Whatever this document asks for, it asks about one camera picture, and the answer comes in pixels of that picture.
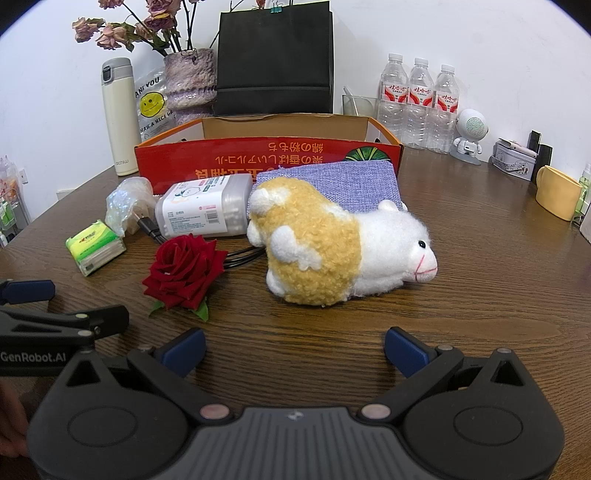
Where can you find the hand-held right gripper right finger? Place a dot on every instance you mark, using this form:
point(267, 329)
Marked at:
point(405, 350)

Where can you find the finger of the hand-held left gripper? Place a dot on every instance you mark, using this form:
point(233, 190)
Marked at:
point(106, 318)
point(30, 290)

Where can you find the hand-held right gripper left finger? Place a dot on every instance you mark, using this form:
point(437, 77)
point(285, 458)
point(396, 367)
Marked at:
point(184, 351)

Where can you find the green tissue pack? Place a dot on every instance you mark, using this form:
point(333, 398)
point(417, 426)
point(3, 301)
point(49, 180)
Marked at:
point(94, 249)

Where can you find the red rose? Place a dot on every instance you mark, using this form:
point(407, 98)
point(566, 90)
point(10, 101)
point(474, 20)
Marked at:
point(182, 272)

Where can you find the clear plastic bag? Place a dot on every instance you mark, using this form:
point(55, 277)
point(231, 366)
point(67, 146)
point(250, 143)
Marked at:
point(122, 203)

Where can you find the white yellow plush sheep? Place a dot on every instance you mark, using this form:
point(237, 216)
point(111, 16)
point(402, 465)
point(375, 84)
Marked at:
point(323, 258)

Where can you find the clear cotton swab box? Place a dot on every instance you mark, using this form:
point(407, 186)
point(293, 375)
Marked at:
point(198, 207)

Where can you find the purple cloth pouch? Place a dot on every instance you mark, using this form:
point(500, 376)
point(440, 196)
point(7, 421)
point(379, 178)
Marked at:
point(346, 184)

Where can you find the orange cardboard box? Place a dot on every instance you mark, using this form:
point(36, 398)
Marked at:
point(207, 159)

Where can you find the wooden desktop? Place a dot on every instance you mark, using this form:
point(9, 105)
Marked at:
point(485, 277)

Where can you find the person's left hand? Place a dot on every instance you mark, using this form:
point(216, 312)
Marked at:
point(10, 420)

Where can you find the white thermos bottle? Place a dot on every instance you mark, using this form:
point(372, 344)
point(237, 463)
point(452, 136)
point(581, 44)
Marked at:
point(120, 120)

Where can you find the printed tin box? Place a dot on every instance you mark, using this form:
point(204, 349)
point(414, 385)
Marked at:
point(512, 162)

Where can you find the smiley face plastic bag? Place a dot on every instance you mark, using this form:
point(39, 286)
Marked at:
point(152, 106)

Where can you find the yellow mug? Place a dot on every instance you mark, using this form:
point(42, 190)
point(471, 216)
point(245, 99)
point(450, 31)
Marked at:
point(558, 194)

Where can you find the white robot figurine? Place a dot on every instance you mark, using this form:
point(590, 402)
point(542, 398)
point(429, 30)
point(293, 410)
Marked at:
point(471, 124)

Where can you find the clear water bottle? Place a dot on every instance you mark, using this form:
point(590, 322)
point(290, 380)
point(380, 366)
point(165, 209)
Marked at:
point(420, 106)
point(443, 110)
point(392, 99)

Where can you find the clear glass cup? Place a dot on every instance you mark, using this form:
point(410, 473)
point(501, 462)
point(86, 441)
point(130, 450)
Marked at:
point(365, 110)

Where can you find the purple white vase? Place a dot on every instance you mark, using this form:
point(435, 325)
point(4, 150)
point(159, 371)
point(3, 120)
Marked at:
point(189, 78)

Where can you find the white stirring stick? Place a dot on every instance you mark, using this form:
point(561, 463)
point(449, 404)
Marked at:
point(351, 99)

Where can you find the dried pink flower bouquet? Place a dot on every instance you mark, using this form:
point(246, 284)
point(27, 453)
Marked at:
point(111, 34)

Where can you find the black paper bag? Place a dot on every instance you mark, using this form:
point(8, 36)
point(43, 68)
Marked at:
point(272, 55)

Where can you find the green binder clip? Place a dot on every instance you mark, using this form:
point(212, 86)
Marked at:
point(275, 9)

